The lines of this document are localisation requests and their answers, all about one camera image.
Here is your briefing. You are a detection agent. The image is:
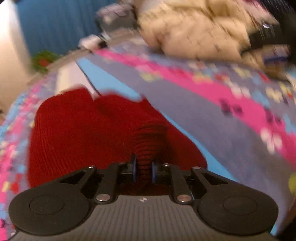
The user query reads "red knit sweater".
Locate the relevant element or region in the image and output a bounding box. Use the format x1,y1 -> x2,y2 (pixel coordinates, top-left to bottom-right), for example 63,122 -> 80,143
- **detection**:
28,88 -> 207,194

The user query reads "white clothes pile on sill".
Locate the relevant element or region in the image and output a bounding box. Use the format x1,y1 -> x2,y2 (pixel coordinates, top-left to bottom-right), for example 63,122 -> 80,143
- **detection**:
78,35 -> 107,51

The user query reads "cream star-print duvet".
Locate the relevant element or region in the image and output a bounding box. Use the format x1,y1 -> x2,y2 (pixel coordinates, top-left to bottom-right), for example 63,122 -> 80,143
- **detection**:
138,1 -> 285,78

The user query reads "floral striped bed sheet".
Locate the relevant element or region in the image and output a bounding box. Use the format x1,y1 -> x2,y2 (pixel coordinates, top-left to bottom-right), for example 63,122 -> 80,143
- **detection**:
1,39 -> 295,240

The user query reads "potted green plant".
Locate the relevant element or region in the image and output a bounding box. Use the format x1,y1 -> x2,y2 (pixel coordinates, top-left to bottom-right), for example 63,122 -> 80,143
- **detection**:
32,50 -> 60,74

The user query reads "clear plastic storage bin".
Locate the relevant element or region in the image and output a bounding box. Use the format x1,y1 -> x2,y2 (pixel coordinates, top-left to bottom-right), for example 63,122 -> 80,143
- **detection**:
95,3 -> 137,32

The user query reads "blue curtain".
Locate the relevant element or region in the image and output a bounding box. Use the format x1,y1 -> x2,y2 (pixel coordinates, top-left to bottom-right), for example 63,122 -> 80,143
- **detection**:
16,0 -> 115,56

